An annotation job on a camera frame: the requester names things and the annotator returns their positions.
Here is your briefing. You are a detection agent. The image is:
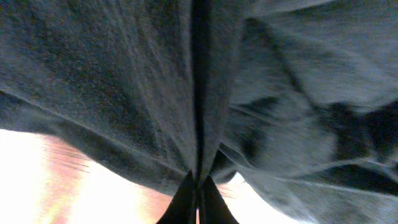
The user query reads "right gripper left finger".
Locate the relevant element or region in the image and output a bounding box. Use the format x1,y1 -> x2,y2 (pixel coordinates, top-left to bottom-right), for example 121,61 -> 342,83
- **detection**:
156,172 -> 197,224

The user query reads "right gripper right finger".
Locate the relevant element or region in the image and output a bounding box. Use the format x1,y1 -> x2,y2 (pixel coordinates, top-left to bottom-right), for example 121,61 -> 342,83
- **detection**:
198,176 -> 239,224

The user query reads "dark green Nike t-shirt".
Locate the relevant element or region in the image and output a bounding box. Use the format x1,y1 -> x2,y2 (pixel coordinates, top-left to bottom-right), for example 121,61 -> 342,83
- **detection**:
1,0 -> 397,223

